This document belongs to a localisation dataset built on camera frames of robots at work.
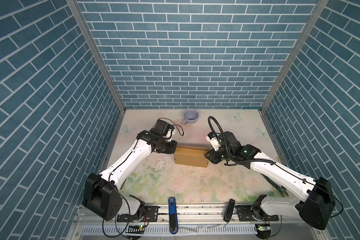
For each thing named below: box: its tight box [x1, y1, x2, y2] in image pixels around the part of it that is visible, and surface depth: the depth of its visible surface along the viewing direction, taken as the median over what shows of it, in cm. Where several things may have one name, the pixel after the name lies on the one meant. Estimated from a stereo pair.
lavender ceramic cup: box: [182, 109, 200, 125], surface depth 113 cm
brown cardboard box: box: [174, 145, 210, 168], surface depth 82 cm
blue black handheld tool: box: [168, 197, 179, 235], surface depth 75 cm
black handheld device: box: [223, 198, 236, 223], surface depth 77 cm
